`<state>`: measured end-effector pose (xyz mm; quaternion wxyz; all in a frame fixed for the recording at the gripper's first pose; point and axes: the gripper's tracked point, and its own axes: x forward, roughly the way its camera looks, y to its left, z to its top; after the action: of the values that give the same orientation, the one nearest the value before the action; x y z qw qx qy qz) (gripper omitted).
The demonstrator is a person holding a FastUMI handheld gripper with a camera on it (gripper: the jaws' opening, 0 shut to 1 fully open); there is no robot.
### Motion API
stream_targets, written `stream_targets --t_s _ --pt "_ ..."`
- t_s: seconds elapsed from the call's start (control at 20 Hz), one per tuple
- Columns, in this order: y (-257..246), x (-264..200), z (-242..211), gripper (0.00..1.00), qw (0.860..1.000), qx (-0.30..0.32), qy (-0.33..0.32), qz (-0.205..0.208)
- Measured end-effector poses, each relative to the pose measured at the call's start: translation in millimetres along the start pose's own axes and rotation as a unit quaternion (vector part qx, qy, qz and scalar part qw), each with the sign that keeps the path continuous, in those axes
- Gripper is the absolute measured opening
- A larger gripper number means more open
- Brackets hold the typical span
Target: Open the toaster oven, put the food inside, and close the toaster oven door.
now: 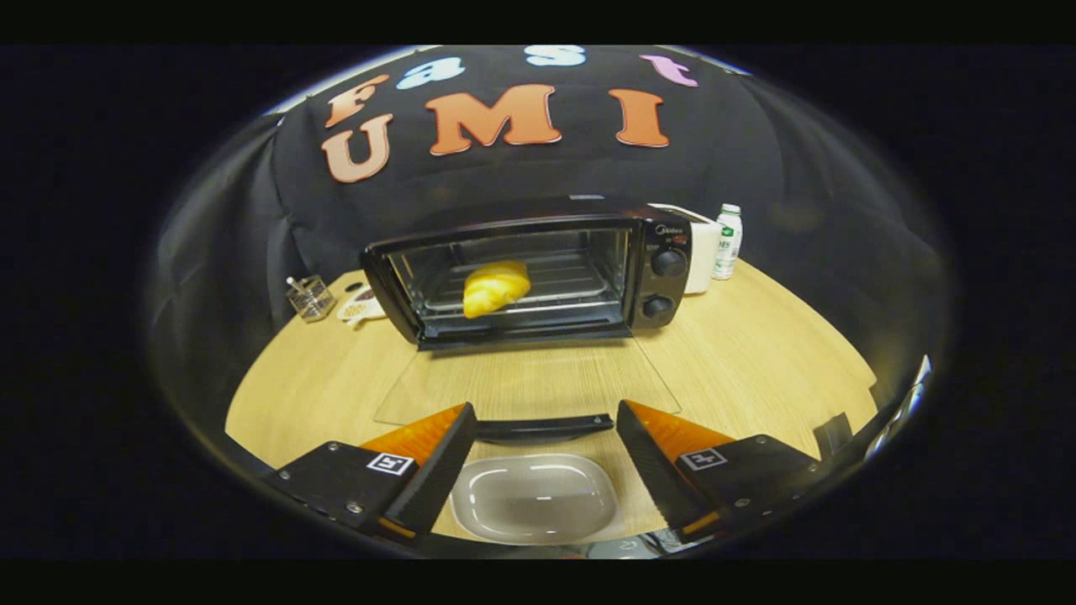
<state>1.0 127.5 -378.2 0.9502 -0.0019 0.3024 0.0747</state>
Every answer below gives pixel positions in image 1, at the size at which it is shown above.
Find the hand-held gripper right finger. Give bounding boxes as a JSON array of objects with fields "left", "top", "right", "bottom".
[{"left": 616, "top": 399, "right": 829, "bottom": 543}]

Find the white plate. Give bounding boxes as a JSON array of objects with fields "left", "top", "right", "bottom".
[{"left": 450, "top": 454, "right": 623, "bottom": 545}]

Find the black table cable slot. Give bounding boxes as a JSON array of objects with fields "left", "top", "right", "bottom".
[{"left": 814, "top": 412, "right": 854, "bottom": 459}]

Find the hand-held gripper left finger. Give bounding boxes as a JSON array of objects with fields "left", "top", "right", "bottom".
[{"left": 261, "top": 402, "right": 478, "bottom": 543}]

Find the yellow croissant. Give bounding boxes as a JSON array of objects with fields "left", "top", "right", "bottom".
[{"left": 462, "top": 260, "right": 532, "bottom": 320}]

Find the black toaster oven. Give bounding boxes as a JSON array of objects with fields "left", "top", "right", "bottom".
[{"left": 361, "top": 195, "right": 694, "bottom": 446}]

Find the white pop-up toaster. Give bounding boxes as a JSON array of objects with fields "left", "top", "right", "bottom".
[{"left": 651, "top": 203, "right": 722, "bottom": 295}]

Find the wire mesh basket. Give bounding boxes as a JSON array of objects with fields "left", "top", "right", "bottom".
[{"left": 286, "top": 275, "right": 337, "bottom": 324}]

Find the white bottle with green label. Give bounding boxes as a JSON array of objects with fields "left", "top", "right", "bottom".
[{"left": 712, "top": 203, "right": 744, "bottom": 281}]

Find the small white snack dish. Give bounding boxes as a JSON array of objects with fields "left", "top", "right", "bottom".
[{"left": 336, "top": 286, "right": 388, "bottom": 324}]

